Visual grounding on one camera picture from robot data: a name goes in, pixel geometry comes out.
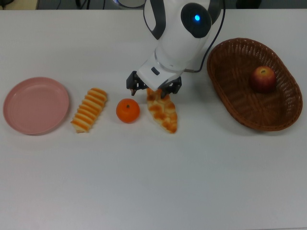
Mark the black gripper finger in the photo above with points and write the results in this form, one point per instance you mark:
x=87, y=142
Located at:
x=173, y=87
x=134, y=82

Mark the braided bread loaf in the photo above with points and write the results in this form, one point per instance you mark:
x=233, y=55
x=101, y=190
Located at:
x=163, y=112

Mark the orange mandarin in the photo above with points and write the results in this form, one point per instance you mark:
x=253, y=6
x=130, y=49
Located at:
x=127, y=111

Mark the striped bread roll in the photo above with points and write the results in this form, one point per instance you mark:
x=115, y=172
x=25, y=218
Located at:
x=90, y=110

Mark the red apple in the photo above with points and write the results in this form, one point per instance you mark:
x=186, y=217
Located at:
x=262, y=80

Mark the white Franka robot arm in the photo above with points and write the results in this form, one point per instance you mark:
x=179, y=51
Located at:
x=177, y=43

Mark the brown woven basket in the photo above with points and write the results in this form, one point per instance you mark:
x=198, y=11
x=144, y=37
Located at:
x=251, y=107

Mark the pink plate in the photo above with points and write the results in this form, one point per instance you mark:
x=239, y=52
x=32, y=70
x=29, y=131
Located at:
x=36, y=106

